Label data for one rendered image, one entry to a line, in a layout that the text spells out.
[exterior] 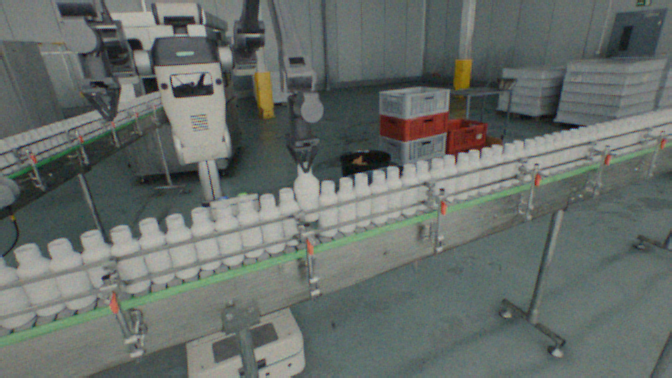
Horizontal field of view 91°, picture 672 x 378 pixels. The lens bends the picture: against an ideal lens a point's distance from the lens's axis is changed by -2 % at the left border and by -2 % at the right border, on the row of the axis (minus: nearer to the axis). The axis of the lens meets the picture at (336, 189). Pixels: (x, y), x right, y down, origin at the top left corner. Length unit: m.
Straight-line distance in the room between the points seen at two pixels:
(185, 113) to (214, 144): 0.16
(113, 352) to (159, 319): 0.13
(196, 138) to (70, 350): 0.79
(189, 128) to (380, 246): 0.85
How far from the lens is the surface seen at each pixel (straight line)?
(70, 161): 2.79
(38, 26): 13.21
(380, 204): 1.05
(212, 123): 1.42
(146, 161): 4.91
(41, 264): 0.97
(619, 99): 7.18
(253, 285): 0.97
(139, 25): 4.62
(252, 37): 1.35
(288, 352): 1.77
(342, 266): 1.06
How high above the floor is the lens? 1.52
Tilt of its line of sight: 23 degrees down
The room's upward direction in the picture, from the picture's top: 3 degrees counter-clockwise
